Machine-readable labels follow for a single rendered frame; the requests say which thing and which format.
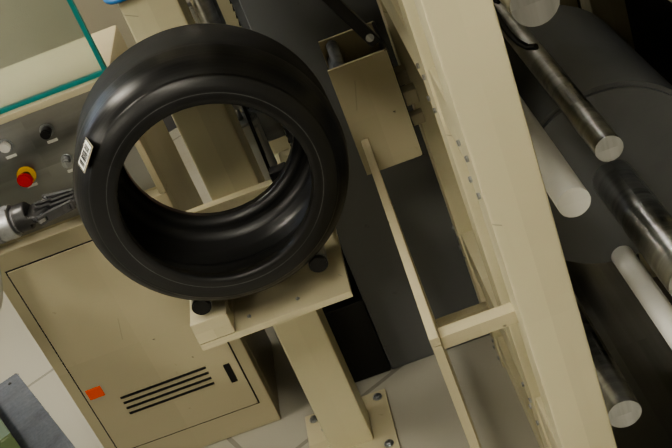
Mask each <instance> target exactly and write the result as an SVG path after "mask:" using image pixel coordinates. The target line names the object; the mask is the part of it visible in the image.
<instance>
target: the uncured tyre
mask: <svg viewBox="0 0 672 448"><path fill-rule="evenodd" d="M206 104H232V105H239V106H244V107H248V108H251V109H254V110H257V111H259V112H262V113H264V114H266V115H268V116H270V117H271V118H273V119H275V120H276V121H278V122H279V123H280V124H282V125H283V126H284V127H285V128H287V129H288V130H289V131H290V132H291V133H292V144H291V149H290V152H289V155H288V158H287V161H286V163H285V165H284V167H283V169H282V171H281V172H280V174H279V175H278V177H277V178H276V179H275V180H274V182H273V183H272V184H271V185H270V186H269V187H268V188H267V189H266V190H265V191H264V192H262V193H261V194H260V195H258V196H257V197H256V198H254V199H252V200H251V201H249V202H247V203H245V204H243V205H241V206H238V207H236V208H233V209H229V210H225V211H221V212H214V213H193V212H186V211H182V210H178V209H175V208H172V207H169V206H167V205H164V204H162V203H160V202H159V201H157V200H155V199H154V198H152V197H151V196H149V195H148V194H147V193H146V192H144V191H143V190H142V189H141V188H140V187H139V186H138V185H137V184H136V182H135V181H134V180H133V178H132V177H131V176H130V174H129V172H128V171H127V169H126V167H125V165H124V162H125V160H126V157H127V156H128V154H129V152H130V150H131V149H132V147H133V146H134V145H135V143H136V142H137V141H138V140H139V139H140V137H141V136H142V135H143V134H144V133H145V132H146V131H148V130H149V129H150V128H151V127H152V126H154V125H155V124H156V123H158V122H159V121H161V120H162V119H164V118H166V117H168V116H170V115H172V114H174V113H176V112H179V111H181V110H184V109H187V108H191V107H195V106H199V105H206ZM86 137H87V139H88V140H89V141H90V143H91V144H92V146H93V149H92V153H91V156H90V159H89V162H88V165H87V168H86V171H85V173H84V172H83V171H82V169H81V168H80V166H79V165H78V160H79V157H80V154H81V151H82V147H83V144H84V141H85V138H86ZM348 183H349V154H348V148H347V143H346V139H345V135H344V132H343V130H342V127H341V125H340V122H339V120H338V118H337V116H336V114H335V112H334V110H333V108H332V106H331V103H330V101H329V99H328V97H327V95H326V93H325V91H324V89H323V87H322V85H321V84H320V82H319V80H318V79H317V77H316V76H315V75H314V73H313V72H312V71H311V70H310V68H309V67H308V66H307V65H306V64H305V63H304V62H303V61H302V60H301V59H300V58H299V57H298V56H297V55H296V54H294V53H293V52H292V51H291V50H289V49H288V48H287V47H285V46H284V45H282V44H280V43H279V42H277V41H275V40H273V39H272V38H270V37H267V36H265V35H263V34H261V33H258V32H255V31H252V30H249V29H245V28H242V27H237V26H232V25H226V24H215V23H201V24H190V25H184V26H179V27H175V28H171V29H167V30H164V31H162V32H159V33H156V34H154V35H152V36H150V37H148V38H146V39H144V40H142V41H140V42H138V43H137V44H135V45H133V46H132V47H130V48H129V49H128V50H126V51H125V52H124V53H122V54H121V55H120V56H119V57H117V58H116V59H115V60H114V61H113V62H112V63H111V64H110V65H109V66H108V67H107V68H106V69H105V70H104V72H103V73H102V74H101V75H100V77H99V78H98V79H97V81H96V82H95V84H94V85H93V87H92V89H91V90H90V92H89V94H88V96H87V98H86V100H85V103H84V105H83V108H82V111H81V114H80V118H79V122H78V127H77V134H76V144H75V153H74V163H73V190H74V196H75V201H76V205H77V209H78V212H79V215H80V218H81V220H82V222H83V224H84V227H85V228H86V230H87V232H88V234H89V236H90V237H91V239H92V240H93V242H94V244H95V245H96V247H97V248H98V249H99V251H100V252H101V253H102V254H103V256H104V257H105V258H106V259H107V260H108V261H109V262H110V263H111V264H112V265H113V266H114V267H115V268H116V269H118V270H119V271H120V272H121V273H123V274H124V275H125V276H127V277H128V278H130V279H131V280H133V281H135V282H136V283H138V284H140V285H142V286H144V287H146V288H148V289H150V290H153V291H155V292H158V293H161V294H164V295H167V296H171V297H175V298H180V299H186V300H194V301H221V300H229V299H235V298H240V297H245V296H248V295H252V294H255V293H258V292H261V291H263V290H266V289H268V288H270V287H273V286H275V285H277V284H279V283H280V282H282V281H284V280H286V279H287V278H289V277H290V276H292V275H293V274H295V273H296V272H297V271H299V270H300V269H301V268H302V267H304V266H305V265H306V264H307V263H308V262H309V261H310V260H311V259H312V258H313V257H314V256H315V255H316V254H317V253H318V252H319V251H320V250H321V248H322V247H323V246H324V244H325V243H326V242H327V240H328V239H329V237H330V236H331V234H332V232H333V231H334V229H335V227H336V225H337V223H338V221H339V218H340V216H341V213H342V210H343V207H344V204H345V200H346V195H347V189H348Z"/></svg>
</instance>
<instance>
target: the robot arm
mask: <svg viewBox="0 0 672 448"><path fill-rule="evenodd" d="M42 198H43V199H42V200H39V201H36V202H34V203H33V204H31V205H30V204H28V203H27V202H20V203H18V204H15V205H12V206H11V205H4V206H2V207H0V244H4V243H6V242H8V241H11V240H13V239H16V238H19V237H21V235H22V233H24V232H27V231H30V230H32V229H34V228H35V227H36V223H39V224H40V226H44V225H45V224H47V223H48V222H49V221H52V220H54V219H56V218H58V217H60V216H62V215H64V214H66V213H68V212H70V211H72V210H74V209H76V201H75V196H74V190H73V188H70V189H66V190H62V191H58V192H54V193H50V194H43V195H42ZM2 302H3V282H2V275H1V269H0V309H1V307H2Z"/></svg>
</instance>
